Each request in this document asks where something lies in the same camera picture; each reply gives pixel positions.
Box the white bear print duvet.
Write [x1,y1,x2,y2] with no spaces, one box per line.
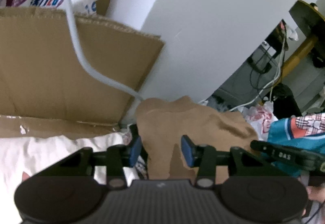
[1,133,131,223]

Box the person right hand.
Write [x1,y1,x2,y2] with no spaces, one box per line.
[306,186,325,203]

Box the blue patterned cloth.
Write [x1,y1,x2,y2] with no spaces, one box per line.
[266,112,325,179]

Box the white red plastic bag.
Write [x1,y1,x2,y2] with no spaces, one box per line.
[239,101,278,141]

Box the dark desk frame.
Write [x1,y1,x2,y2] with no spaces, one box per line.
[210,20,325,115]

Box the brown t-shirt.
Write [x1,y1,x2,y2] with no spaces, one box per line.
[135,96,257,181]

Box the brown cardboard sheet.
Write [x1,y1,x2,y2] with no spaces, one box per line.
[1,0,164,139]

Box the white cable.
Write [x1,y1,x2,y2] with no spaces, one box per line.
[45,0,144,101]

